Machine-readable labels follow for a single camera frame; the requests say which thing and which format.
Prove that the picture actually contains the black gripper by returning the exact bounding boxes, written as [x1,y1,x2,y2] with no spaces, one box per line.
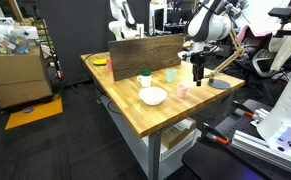
[189,53,207,87]

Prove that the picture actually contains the pink plastic cup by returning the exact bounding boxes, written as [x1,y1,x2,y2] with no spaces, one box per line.
[176,82,190,99]

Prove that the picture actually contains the teal translucent cup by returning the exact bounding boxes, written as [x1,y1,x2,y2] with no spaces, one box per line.
[165,68,178,84]

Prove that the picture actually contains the white bowl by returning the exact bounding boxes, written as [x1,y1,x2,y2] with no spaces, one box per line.
[138,86,168,106]

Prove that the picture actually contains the red plastic cup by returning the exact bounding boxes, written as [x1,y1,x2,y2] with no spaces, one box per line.
[105,58,114,73]

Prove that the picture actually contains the wooden desk lamp grey base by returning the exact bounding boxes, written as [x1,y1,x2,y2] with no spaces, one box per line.
[203,0,249,90]

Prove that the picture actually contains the white mug with green lid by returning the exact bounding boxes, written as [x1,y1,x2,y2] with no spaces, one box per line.
[136,69,152,88]

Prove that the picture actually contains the brown cardboard box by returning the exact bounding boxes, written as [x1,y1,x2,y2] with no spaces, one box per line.
[160,117,198,151]

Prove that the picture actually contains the dark wooden board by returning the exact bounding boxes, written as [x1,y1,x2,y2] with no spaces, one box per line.
[107,33,185,82]

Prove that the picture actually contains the grey mesh office chair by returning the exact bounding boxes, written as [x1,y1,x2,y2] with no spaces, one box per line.
[250,31,288,79]

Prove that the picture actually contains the pink office chair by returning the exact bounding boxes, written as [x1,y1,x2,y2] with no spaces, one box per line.
[236,24,273,52]

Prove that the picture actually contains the short aluminium extrusion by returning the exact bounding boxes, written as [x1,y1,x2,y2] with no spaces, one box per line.
[250,107,270,124]

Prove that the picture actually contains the white flat box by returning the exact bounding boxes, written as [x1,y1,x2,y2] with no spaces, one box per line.
[159,129,203,163]

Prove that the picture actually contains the black computer monitor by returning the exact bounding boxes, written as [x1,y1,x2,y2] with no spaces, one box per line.
[152,7,167,34]

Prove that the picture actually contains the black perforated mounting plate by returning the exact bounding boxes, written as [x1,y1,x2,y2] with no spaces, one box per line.
[181,99,291,180]

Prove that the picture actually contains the white draped cloth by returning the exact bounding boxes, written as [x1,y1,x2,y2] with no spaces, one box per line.
[269,32,291,73]

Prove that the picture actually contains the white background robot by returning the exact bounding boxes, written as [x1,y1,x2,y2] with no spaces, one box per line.
[108,0,145,42]

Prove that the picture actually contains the yellow green plate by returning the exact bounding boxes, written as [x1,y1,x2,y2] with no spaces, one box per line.
[92,58,108,67]

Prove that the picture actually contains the black room divider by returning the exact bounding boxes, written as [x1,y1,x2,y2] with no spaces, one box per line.
[35,0,151,86]

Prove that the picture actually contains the cluttered storage shelf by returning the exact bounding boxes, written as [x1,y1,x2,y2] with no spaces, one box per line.
[30,19,65,82]

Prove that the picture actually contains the orange floor mat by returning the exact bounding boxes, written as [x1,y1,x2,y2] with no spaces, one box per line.
[4,94,64,131]

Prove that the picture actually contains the large cardboard box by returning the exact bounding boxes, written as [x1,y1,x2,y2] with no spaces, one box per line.
[0,45,54,109]

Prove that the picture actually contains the plastic bag of toys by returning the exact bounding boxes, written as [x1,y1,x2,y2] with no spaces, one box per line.
[0,22,31,56]

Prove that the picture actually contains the black clamp orange handle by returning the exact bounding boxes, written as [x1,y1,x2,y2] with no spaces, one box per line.
[231,100,257,119]
[199,122,231,146]

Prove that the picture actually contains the long aluminium rail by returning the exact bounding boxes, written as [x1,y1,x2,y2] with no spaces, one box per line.
[230,129,291,178]

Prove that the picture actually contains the grey metal table frame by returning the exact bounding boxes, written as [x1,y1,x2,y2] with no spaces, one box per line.
[97,88,236,180]

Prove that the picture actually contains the black camera on stand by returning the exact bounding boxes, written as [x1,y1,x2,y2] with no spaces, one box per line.
[267,7,291,38]

